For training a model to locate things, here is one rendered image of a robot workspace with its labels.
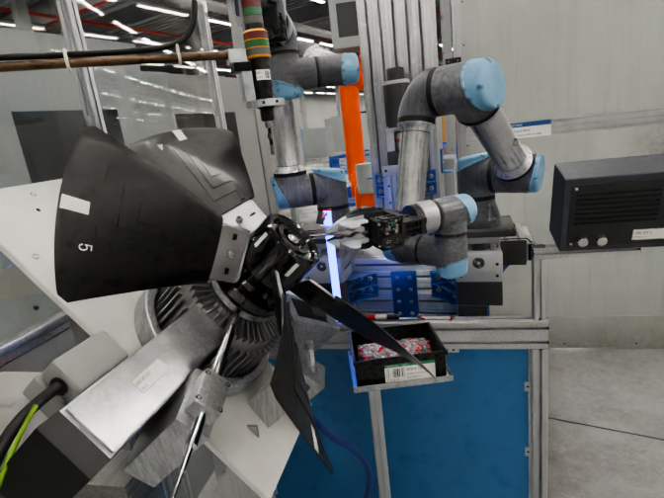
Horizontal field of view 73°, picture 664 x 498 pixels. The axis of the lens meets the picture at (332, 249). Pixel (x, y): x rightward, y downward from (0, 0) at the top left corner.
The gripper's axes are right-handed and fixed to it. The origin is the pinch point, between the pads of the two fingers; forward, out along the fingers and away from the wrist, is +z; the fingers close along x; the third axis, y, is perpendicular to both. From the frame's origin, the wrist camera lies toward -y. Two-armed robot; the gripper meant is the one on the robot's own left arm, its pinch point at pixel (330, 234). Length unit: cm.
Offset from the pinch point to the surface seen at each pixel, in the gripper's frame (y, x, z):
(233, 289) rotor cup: 15.0, 0.1, 24.6
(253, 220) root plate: 6.3, -8.2, 17.6
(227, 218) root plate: 4.2, -8.8, 21.8
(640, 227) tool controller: 24, 6, -67
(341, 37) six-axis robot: -346, -70, -175
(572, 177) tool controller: 15, -7, -53
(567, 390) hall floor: -41, 124, -139
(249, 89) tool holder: 2.2, -30.5, 14.1
